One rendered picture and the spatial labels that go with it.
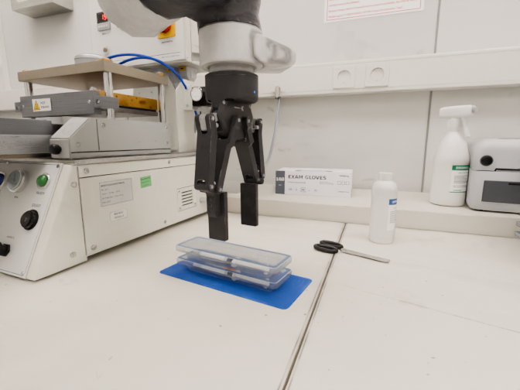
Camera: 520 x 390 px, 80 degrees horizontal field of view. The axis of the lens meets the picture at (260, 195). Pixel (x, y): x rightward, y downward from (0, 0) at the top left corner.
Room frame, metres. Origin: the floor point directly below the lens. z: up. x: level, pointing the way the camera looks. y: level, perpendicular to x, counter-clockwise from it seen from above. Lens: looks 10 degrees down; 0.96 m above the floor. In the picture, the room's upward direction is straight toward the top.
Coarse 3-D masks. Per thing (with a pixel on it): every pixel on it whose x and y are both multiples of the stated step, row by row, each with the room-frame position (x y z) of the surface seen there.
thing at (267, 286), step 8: (184, 264) 0.47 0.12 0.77; (192, 264) 0.46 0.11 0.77; (200, 264) 0.45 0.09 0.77; (200, 272) 0.46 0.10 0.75; (208, 272) 0.45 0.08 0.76; (216, 272) 0.43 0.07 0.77; (224, 272) 0.43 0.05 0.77; (232, 272) 0.42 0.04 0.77; (288, 272) 0.42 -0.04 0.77; (232, 280) 0.43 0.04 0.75; (240, 280) 0.41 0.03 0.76; (248, 280) 0.41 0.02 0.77; (256, 280) 0.40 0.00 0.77; (280, 280) 0.40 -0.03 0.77; (256, 288) 0.41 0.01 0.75; (264, 288) 0.40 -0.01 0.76; (272, 288) 0.39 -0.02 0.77
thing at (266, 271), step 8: (176, 248) 0.47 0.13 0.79; (184, 248) 0.46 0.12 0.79; (192, 256) 0.47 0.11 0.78; (200, 256) 0.45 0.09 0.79; (208, 256) 0.44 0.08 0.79; (216, 256) 0.43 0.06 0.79; (216, 264) 0.45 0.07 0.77; (224, 264) 0.44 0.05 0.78; (232, 264) 0.42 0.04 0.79; (240, 264) 0.41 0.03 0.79; (248, 264) 0.40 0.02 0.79; (256, 264) 0.40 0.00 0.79; (288, 264) 0.42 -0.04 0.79; (248, 272) 0.42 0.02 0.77; (256, 272) 0.41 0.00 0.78; (264, 272) 0.40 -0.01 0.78; (272, 272) 0.38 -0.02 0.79
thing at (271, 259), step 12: (192, 240) 0.50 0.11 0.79; (204, 240) 0.50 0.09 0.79; (216, 240) 0.50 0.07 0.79; (216, 252) 0.44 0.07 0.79; (228, 252) 0.44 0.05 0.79; (240, 252) 0.44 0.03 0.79; (252, 252) 0.44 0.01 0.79; (264, 252) 0.44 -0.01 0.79; (276, 252) 0.44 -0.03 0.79; (264, 264) 0.40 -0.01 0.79; (276, 264) 0.40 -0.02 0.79
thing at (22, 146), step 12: (0, 144) 0.46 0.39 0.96; (12, 144) 0.48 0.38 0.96; (24, 144) 0.49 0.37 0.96; (36, 144) 0.51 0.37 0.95; (48, 144) 0.53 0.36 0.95; (0, 156) 0.48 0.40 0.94; (12, 156) 0.49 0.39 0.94; (24, 156) 0.51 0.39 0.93; (36, 156) 0.53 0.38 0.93; (48, 156) 0.54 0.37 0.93
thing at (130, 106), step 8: (88, 88) 0.73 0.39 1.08; (96, 88) 0.73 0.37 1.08; (120, 96) 0.68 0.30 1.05; (128, 96) 0.70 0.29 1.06; (136, 96) 0.73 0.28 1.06; (120, 104) 0.68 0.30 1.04; (128, 104) 0.70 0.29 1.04; (136, 104) 0.72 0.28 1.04; (144, 104) 0.74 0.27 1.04; (152, 104) 0.77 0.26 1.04; (104, 112) 0.68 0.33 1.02; (120, 112) 0.68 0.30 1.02; (128, 112) 0.70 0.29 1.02; (136, 112) 0.72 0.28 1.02; (144, 112) 0.74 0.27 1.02; (152, 112) 0.77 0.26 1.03
